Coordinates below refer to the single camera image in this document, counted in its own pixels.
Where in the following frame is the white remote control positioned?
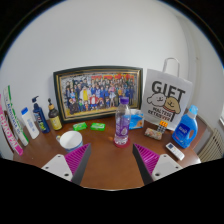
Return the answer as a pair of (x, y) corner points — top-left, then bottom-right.
(165, 142), (185, 161)

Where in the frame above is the dark blue pump bottle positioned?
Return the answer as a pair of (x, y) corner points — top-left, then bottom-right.
(31, 95), (51, 134)

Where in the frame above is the small patterned box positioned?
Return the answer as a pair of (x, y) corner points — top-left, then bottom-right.
(144, 127), (163, 140)

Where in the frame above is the white and blue shuttlecock tube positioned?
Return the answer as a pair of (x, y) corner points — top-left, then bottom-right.
(2, 85), (30, 147)

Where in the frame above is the blue starry-print mug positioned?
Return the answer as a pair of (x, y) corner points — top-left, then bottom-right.
(55, 130), (84, 154)

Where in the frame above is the framed group picture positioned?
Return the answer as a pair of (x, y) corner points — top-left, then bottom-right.
(53, 65), (144, 124)

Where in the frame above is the purple-capped clear water bottle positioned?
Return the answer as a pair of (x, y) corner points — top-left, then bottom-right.
(113, 96), (132, 146)

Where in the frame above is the amber pump bottle yellow label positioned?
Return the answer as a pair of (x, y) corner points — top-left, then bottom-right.
(47, 97), (64, 132)

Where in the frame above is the flat round red coaster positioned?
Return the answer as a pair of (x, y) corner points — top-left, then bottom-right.
(113, 138), (132, 149)

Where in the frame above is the white bottle with blue cap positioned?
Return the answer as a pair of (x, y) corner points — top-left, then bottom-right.
(20, 106), (40, 140)

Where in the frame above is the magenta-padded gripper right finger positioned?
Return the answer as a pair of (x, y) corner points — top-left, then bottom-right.
(132, 143), (184, 186)

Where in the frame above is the white radiator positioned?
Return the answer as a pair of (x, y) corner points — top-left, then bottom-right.
(198, 128), (224, 164)

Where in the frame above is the blue detergent bottle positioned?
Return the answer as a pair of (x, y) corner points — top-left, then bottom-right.
(171, 104), (199, 149)

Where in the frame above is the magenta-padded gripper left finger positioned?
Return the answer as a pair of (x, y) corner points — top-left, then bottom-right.
(41, 143), (93, 186)

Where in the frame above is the white printed tote bag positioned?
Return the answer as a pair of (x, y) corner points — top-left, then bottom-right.
(140, 57), (194, 132)

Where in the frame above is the pink shuttlecock tube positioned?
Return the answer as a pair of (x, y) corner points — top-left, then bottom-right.
(0, 94), (24, 157)

